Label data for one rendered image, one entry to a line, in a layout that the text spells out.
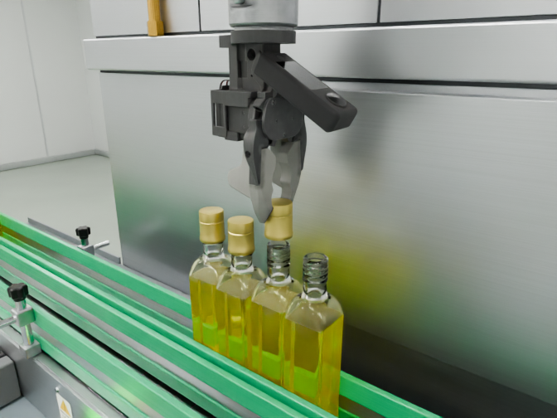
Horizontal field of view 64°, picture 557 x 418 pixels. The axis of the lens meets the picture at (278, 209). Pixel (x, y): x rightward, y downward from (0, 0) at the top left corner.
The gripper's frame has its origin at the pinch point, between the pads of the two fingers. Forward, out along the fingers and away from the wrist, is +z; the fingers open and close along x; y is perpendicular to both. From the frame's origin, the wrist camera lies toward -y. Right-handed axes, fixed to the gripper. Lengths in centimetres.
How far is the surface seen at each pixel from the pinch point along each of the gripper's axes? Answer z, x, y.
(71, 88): 23, -280, 581
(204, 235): 5.8, 1.9, 11.4
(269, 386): 22.3, 4.3, -2.0
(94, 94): 33, -304, 564
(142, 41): -20.0, -12.1, 40.4
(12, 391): 41, 18, 49
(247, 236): 4.3, 1.1, 4.2
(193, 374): 25.0, 6.6, 10.0
